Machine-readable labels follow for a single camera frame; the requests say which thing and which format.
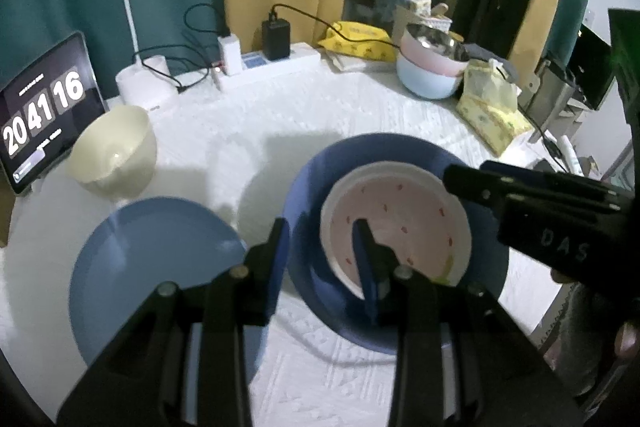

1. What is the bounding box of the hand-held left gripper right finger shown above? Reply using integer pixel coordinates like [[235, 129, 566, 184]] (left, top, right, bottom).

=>
[[351, 218, 583, 427]]

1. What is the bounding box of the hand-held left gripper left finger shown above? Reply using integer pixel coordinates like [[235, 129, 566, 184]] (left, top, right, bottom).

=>
[[56, 217, 291, 427]]

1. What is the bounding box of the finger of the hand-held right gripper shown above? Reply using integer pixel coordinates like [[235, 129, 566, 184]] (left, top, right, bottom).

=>
[[480, 160, 617, 198], [442, 163, 616, 210]]

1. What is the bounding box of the white bowl with pink inside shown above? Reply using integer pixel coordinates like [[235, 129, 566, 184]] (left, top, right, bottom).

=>
[[320, 162, 473, 303]]

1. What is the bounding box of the dark blue bowl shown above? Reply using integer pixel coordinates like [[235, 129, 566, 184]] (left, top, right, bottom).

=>
[[282, 133, 510, 355]]

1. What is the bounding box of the large light blue plate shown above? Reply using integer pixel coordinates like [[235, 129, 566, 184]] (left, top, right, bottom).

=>
[[69, 196, 268, 383]]

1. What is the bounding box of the person's right hand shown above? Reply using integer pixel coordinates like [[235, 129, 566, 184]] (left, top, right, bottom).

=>
[[616, 322, 640, 360]]

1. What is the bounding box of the yellow tissue packet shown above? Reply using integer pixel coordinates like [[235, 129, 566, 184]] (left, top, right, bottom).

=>
[[456, 58, 533, 158]]

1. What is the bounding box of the light blue bowl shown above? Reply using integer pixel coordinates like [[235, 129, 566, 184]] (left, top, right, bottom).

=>
[[396, 54, 463, 101]]

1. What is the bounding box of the black monitor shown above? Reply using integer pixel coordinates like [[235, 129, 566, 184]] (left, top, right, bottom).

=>
[[570, 24, 618, 110]]

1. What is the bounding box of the steel bowl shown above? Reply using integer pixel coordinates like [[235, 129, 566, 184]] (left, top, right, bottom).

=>
[[406, 23, 471, 62]]

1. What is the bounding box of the white flat packet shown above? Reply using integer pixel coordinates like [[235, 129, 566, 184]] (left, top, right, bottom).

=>
[[327, 52, 396, 72]]

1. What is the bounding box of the yellow wipes packet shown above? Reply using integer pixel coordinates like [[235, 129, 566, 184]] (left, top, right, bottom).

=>
[[318, 21, 401, 62]]

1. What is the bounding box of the cream bowl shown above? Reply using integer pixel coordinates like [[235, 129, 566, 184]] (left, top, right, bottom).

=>
[[67, 105, 158, 198]]

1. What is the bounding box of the white power strip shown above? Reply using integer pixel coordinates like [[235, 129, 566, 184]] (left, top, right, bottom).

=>
[[212, 42, 322, 92]]

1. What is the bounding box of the white desk lamp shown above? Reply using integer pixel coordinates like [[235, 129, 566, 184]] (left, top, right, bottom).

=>
[[65, 0, 182, 108]]

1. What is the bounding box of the black charger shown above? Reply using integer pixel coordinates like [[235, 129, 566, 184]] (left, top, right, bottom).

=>
[[262, 19, 291, 60]]

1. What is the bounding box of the tablet with clock display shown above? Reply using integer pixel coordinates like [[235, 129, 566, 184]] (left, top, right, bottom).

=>
[[0, 32, 108, 195]]

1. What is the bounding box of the cardboard box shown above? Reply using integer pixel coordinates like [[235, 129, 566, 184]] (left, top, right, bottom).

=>
[[0, 192, 15, 249]]

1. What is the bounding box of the black cable with plug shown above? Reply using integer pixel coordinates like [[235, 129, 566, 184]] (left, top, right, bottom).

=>
[[515, 103, 569, 170]]

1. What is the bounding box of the black lamp cable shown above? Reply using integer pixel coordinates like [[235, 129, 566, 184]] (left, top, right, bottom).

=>
[[132, 47, 216, 95]]

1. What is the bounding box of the black charger cable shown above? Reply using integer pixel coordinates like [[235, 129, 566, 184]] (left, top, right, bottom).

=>
[[270, 3, 407, 50], [184, 3, 232, 40]]

